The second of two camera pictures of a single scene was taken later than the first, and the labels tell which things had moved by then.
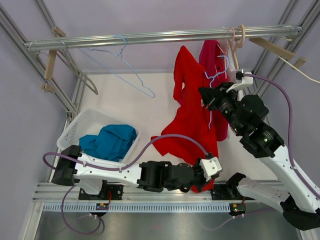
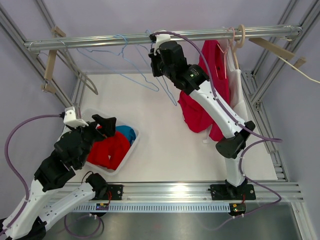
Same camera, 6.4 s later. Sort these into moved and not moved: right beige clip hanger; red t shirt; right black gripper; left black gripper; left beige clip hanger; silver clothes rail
Moved: red t shirt; right black gripper; left black gripper
Not moved: right beige clip hanger; left beige clip hanger; silver clothes rail
